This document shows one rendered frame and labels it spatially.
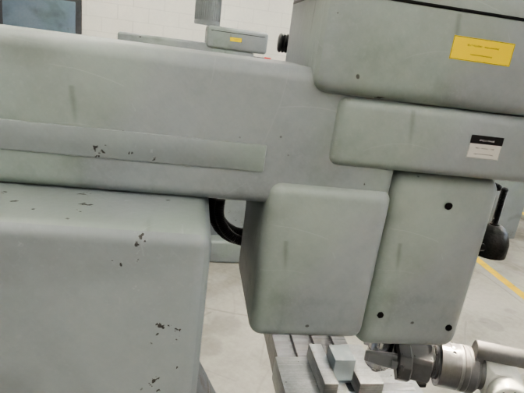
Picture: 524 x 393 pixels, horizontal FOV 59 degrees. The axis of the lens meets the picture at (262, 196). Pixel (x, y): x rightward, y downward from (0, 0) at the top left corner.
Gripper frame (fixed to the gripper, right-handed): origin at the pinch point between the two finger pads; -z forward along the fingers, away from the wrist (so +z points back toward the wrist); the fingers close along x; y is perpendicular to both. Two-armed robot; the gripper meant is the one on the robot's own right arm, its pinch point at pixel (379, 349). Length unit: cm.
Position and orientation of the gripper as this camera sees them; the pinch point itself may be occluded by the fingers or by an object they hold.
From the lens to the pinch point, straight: 99.7
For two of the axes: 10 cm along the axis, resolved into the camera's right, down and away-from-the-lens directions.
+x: -1.9, 2.8, -9.4
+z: 9.7, 1.7, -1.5
